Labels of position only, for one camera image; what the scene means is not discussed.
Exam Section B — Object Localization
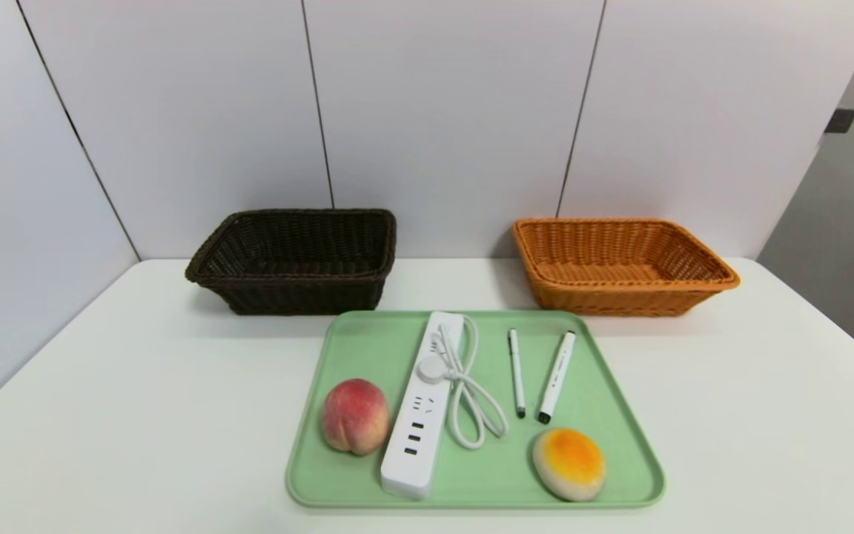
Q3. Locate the thick white marker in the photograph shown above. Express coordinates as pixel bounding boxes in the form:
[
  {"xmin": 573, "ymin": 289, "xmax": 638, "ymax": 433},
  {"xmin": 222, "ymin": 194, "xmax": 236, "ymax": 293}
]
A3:
[{"xmin": 537, "ymin": 331, "xmax": 577, "ymax": 425}]

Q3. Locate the light green plastic tray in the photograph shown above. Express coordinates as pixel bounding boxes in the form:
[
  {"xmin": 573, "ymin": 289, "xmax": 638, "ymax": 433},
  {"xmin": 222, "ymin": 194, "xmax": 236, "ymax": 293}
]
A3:
[{"xmin": 285, "ymin": 309, "xmax": 667, "ymax": 511}]

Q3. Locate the white power strip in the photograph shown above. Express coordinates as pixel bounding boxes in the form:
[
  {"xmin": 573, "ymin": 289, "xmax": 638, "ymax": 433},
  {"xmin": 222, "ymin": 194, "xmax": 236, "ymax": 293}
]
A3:
[{"xmin": 380, "ymin": 311, "xmax": 466, "ymax": 500}]

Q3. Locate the pink toy peach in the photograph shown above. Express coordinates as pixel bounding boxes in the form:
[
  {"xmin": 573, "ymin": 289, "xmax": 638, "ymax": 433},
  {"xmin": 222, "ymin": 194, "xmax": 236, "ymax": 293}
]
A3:
[{"xmin": 321, "ymin": 378, "xmax": 391, "ymax": 456}]

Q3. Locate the orange wicker basket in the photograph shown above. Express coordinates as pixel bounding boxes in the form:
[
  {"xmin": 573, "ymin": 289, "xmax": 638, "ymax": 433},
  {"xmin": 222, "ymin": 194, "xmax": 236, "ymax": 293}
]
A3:
[{"xmin": 512, "ymin": 217, "xmax": 741, "ymax": 318}]

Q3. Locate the dark brown wicker basket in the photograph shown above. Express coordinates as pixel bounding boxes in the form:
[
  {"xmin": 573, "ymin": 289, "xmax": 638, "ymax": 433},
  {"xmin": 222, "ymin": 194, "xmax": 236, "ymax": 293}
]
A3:
[{"xmin": 185, "ymin": 208, "xmax": 397, "ymax": 316}]

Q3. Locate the slim white stylus pen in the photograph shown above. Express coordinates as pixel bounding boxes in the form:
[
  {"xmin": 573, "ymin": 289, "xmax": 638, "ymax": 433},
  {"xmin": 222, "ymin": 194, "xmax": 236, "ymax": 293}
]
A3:
[{"xmin": 508, "ymin": 329, "xmax": 527, "ymax": 419}]

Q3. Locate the yellow and white toy bun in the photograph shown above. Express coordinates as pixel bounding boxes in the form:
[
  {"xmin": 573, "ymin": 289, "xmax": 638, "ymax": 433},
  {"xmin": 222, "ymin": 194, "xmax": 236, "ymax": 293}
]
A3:
[{"xmin": 532, "ymin": 428, "xmax": 607, "ymax": 503}]

